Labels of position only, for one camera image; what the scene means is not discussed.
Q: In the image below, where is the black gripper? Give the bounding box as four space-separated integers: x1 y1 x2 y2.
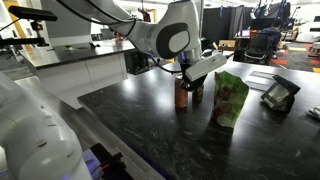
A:
179 62 207 92

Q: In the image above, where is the orange soda can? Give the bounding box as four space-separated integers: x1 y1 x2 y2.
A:
175 74 188 109

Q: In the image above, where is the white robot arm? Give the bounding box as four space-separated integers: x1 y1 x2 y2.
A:
0 0 208 180

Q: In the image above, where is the dark soda can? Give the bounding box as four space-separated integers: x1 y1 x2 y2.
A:
192 86 204 103

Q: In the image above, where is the green chip bag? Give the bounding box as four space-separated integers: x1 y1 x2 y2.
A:
211 71 249 128

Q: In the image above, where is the black mesh office chair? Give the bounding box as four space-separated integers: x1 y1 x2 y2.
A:
244 32 270 65

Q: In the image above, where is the seated person in blue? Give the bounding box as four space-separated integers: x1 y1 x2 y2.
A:
262 19 283 58

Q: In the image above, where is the white counter cabinet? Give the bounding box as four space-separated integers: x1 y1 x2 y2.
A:
21 40 134 109

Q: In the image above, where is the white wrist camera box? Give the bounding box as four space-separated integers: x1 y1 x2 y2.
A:
185 54 227 82

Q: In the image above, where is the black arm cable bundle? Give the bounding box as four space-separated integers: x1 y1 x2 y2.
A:
54 0 183 75

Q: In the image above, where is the black camera on tripod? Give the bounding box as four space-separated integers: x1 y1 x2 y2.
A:
0 5 58 47

